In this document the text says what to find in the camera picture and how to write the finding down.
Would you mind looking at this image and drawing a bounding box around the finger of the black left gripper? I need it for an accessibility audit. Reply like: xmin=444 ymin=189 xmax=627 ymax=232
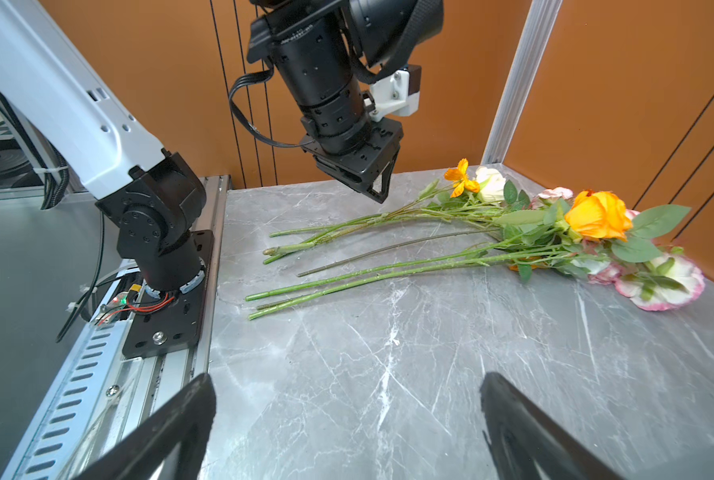
xmin=366 ymin=150 xmax=399 ymax=203

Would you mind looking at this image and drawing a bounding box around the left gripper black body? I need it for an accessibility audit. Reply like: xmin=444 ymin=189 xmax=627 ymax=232
xmin=302 ymin=118 xmax=404 ymax=194

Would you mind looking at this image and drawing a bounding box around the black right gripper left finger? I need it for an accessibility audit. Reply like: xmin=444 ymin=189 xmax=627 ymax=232
xmin=79 ymin=373 xmax=217 ymax=479

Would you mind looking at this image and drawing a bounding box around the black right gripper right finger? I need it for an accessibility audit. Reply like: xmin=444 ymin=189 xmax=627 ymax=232
xmin=480 ymin=372 xmax=621 ymax=479

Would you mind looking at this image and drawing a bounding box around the yellow orange poppy stem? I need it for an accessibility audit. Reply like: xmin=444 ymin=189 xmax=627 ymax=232
xmin=263 ymin=159 xmax=480 ymax=265

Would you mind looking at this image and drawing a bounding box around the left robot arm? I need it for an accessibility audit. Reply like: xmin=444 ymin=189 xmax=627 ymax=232
xmin=0 ymin=1 xmax=444 ymax=293

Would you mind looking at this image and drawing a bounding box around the white rose flower stem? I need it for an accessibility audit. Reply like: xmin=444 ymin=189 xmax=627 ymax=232
xmin=272 ymin=166 xmax=507 ymax=237

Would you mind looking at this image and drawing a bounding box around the green circuit board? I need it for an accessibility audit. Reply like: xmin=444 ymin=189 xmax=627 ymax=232
xmin=96 ymin=284 xmax=142 ymax=321

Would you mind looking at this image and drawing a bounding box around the pink white lisianthus stem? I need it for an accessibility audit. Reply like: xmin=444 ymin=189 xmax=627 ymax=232
xmin=247 ymin=185 xmax=707 ymax=322

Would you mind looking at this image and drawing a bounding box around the aluminium front rail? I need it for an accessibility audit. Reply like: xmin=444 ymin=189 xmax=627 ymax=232
xmin=2 ymin=175 xmax=233 ymax=479

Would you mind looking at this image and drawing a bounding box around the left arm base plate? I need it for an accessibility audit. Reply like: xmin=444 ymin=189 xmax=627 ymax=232
xmin=122 ymin=230 xmax=215 ymax=359

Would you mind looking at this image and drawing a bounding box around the aluminium corner post left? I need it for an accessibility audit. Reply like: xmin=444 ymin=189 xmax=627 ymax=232
xmin=482 ymin=0 xmax=563 ymax=164

